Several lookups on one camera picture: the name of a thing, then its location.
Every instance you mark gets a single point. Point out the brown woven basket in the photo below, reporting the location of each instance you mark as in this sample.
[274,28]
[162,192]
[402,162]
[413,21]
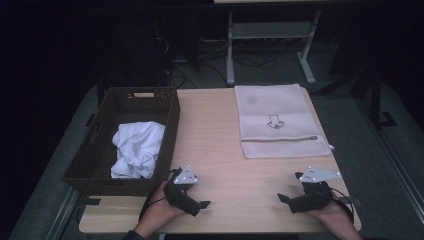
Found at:
[100,150]

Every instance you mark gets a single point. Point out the person's left hand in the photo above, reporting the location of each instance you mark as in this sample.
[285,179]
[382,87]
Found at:
[155,216]

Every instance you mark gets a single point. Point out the person's right hand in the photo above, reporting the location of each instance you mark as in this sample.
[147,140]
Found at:
[336,223]

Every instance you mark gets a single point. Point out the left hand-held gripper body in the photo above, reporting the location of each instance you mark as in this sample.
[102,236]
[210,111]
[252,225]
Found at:
[180,195]

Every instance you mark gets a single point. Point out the white metal desk frame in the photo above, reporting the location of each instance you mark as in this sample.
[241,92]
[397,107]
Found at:
[230,50]

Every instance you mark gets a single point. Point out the grey tape strip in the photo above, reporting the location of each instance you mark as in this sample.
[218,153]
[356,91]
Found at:
[356,201]

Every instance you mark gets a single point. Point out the black tape strip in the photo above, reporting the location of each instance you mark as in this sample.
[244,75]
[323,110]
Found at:
[91,201]

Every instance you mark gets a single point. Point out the white shirt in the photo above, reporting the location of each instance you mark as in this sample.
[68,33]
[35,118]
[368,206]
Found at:
[138,146]

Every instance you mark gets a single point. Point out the metal floor rail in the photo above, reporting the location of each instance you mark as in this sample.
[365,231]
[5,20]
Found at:
[400,173]
[63,213]

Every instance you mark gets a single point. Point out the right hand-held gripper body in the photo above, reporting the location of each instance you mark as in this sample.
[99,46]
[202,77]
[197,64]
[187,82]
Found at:
[316,196]

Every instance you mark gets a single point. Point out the white mesh laundry bag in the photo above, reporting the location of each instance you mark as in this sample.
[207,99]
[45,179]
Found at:
[276,106]

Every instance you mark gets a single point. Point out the black metal stand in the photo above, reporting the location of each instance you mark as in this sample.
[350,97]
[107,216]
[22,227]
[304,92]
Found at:
[376,100]

